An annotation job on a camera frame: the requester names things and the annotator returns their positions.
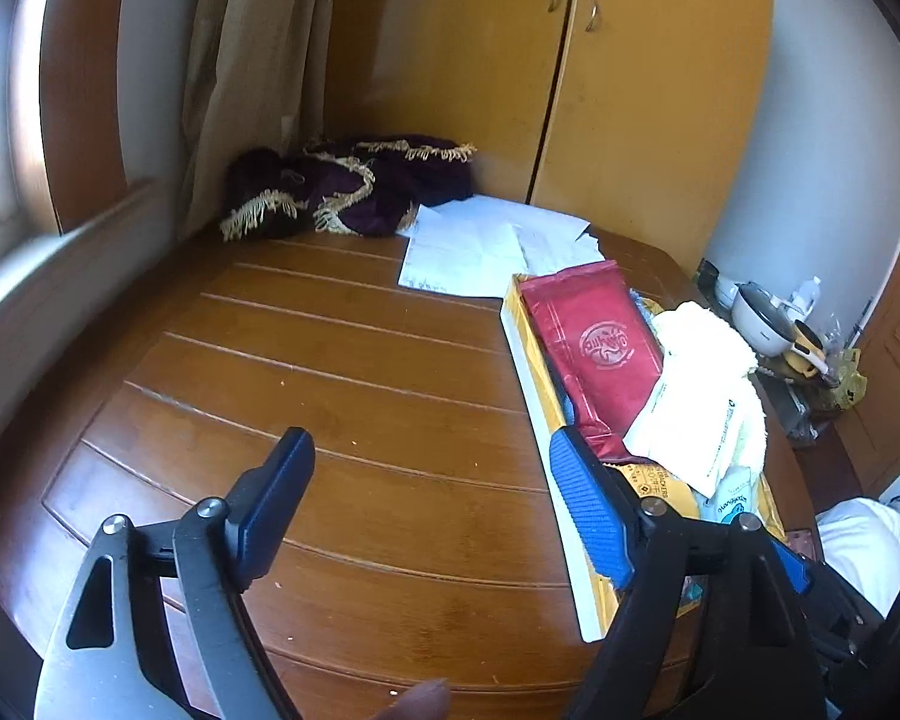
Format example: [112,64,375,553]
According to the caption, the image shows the teal small box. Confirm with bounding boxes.
[696,465,759,525]

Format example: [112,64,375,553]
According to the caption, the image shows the pale yellow fluffy cloth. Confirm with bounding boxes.
[653,301,767,473]

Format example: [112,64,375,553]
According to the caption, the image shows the red foil pouch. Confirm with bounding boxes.
[518,260,663,463]

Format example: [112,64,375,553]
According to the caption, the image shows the yellow snack packet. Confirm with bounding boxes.
[614,461,701,518]

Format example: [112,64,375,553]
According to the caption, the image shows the white desiccant packet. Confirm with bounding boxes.
[624,369,748,497]

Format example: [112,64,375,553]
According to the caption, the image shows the person's left hand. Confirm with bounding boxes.
[374,679,452,720]

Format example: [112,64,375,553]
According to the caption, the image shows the wooden door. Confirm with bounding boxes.
[836,252,900,494]

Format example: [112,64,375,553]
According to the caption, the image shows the cluttered side table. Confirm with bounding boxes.
[696,260,868,445]

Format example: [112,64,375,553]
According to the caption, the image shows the yellow cardboard box tray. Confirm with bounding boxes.
[500,277,785,642]

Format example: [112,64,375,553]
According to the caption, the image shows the white rice cooker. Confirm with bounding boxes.
[730,281,795,358]

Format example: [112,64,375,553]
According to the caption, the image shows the white paper sheets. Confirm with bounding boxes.
[398,195,603,299]

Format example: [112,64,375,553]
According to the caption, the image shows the purple velvet fringed cloth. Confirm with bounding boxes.
[219,135,476,241]

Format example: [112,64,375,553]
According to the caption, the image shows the wooden wardrobe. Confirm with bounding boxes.
[325,0,774,271]

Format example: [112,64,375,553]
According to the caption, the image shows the beige curtain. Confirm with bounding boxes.
[178,0,333,238]

